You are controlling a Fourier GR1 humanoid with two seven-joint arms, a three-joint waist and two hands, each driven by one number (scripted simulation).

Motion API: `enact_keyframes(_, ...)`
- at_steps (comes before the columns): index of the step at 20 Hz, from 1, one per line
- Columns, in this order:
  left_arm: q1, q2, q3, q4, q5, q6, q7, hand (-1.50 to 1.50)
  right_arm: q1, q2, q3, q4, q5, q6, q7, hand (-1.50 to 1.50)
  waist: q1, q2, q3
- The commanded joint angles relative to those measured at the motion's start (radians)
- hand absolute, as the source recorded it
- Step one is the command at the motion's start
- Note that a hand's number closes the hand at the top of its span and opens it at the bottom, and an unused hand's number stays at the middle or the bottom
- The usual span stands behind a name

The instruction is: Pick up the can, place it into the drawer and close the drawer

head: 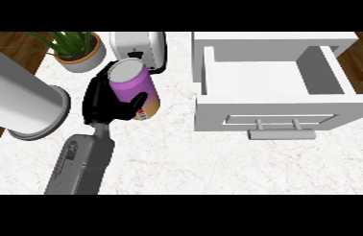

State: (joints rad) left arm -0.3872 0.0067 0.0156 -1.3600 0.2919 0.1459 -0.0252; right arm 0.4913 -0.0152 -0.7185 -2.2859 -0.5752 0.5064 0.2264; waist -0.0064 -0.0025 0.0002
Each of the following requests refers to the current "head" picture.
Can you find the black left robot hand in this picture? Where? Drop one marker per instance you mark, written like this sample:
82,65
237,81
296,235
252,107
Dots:
100,100

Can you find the purple and orange can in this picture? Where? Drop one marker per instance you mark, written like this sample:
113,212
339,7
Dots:
134,86

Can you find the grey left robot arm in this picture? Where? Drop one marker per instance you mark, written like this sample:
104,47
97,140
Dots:
82,160

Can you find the white open drawer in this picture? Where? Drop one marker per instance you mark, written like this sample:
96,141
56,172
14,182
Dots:
273,96

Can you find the white drawer cabinet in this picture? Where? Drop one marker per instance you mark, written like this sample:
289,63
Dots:
273,44

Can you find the potted green plant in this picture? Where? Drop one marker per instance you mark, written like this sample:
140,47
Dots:
75,51

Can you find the white toaster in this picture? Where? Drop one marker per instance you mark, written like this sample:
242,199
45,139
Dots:
138,48

